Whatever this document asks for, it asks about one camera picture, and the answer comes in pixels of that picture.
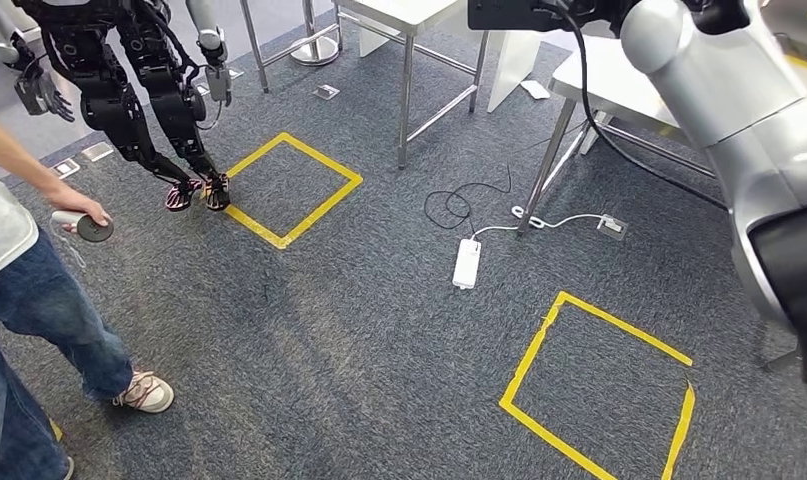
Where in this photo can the person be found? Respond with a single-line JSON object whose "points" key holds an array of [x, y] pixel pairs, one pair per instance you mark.
{"points": [[19, 298]]}

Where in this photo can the white power strip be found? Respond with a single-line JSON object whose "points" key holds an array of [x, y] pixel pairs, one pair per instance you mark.
{"points": [[466, 265]]}

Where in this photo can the steel leg table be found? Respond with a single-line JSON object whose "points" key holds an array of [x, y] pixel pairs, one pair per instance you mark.
{"points": [[403, 10]]}

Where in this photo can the steel tube table frame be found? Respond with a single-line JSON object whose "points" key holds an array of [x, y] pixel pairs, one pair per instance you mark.
{"points": [[254, 46]]}

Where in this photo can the chrome stanchion post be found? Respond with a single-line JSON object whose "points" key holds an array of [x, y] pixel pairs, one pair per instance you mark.
{"points": [[315, 53]]}

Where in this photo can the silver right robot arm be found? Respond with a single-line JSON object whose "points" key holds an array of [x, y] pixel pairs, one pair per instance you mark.
{"points": [[741, 86]]}

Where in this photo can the person's left forearm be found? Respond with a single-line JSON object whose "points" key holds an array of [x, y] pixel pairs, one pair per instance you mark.
{"points": [[12, 159]]}

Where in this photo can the yellow floor tape square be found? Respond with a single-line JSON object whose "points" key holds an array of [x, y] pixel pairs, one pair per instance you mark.
{"points": [[529, 358], [56, 430], [323, 199]]}

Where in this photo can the grey handheld controller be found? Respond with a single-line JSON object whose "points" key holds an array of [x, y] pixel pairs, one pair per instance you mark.
{"points": [[95, 232]]}

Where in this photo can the person's left hand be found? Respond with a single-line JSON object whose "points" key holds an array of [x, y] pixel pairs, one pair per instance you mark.
{"points": [[78, 208]]}

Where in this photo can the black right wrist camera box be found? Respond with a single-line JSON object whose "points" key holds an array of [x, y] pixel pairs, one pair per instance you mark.
{"points": [[516, 14]]}

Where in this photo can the metal floor socket plate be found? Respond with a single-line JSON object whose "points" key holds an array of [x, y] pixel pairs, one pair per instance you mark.
{"points": [[612, 226], [97, 152], [327, 92], [66, 168]]}

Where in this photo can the white desk side panel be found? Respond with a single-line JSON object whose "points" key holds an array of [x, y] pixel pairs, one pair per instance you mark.
{"points": [[512, 66]]}

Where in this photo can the black humanoid robot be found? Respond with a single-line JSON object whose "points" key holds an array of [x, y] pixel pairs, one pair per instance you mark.
{"points": [[111, 99]]}

